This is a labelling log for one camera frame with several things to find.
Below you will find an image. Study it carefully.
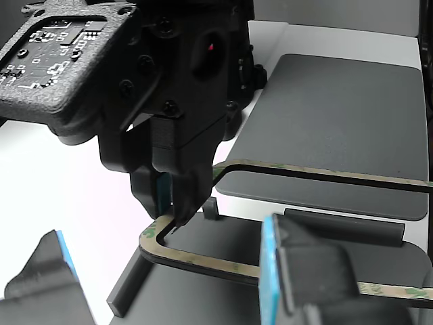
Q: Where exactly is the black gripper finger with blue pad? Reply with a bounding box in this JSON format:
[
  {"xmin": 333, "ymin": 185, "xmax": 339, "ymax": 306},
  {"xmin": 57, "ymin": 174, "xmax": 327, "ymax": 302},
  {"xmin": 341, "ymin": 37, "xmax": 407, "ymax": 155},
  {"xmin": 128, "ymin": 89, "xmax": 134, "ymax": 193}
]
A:
[
  {"xmin": 259, "ymin": 213, "xmax": 415, "ymax": 325},
  {"xmin": 0, "ymin": 229, "xmax": 97, "ymax": 325}
]

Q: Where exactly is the black vertical post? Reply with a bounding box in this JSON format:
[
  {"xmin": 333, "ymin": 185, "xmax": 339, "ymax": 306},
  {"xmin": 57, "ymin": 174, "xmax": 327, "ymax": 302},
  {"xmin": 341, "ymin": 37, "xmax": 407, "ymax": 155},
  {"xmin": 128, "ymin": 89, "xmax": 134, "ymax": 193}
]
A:
[{"xmin": 418, "ymin": 0, "xmax": 433, "ymax": 119}]

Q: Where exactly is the rectangular frame with tan liner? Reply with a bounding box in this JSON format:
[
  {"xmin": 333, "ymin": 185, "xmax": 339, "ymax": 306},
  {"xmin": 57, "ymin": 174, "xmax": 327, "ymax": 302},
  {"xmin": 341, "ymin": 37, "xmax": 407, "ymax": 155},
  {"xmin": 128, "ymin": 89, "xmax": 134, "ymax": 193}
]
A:
[{"xmin": 138, "ymin": 158, "xmax": 433, "ymax": 311}]

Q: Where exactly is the black camera board housing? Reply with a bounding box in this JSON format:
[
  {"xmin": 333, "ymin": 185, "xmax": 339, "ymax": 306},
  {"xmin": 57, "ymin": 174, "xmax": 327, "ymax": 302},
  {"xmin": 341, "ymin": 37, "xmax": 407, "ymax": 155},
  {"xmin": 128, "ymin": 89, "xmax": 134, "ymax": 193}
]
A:
[{"xmin": 0, "ymin": 3, "xmax": 141, "ymax": 146}]

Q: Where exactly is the flat grey tray plate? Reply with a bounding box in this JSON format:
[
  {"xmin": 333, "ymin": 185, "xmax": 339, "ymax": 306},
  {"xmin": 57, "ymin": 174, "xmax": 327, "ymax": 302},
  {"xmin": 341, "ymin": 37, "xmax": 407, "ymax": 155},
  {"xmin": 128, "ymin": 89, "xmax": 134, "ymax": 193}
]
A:
[{"xmin": 214, "ymin": 53, "xmax": 428, "ymax": 223}]

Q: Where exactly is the grey holder plate with ridges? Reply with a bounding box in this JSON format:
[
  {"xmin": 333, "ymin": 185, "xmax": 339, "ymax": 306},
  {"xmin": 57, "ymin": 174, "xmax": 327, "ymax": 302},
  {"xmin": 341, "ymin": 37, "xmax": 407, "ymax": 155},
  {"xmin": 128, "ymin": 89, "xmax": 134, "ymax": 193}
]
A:
[{"xmin": 106, "ymin": 195, "xmax": 433, "ymax": 325}]

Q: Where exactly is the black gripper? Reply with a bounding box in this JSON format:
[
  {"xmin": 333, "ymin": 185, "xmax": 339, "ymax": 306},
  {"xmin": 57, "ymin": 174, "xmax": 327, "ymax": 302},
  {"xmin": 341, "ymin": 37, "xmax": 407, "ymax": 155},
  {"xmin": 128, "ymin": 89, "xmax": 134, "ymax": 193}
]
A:
[{"xmin": 97, "ymin": 0, "xmax": 250, "ymax": 236}]

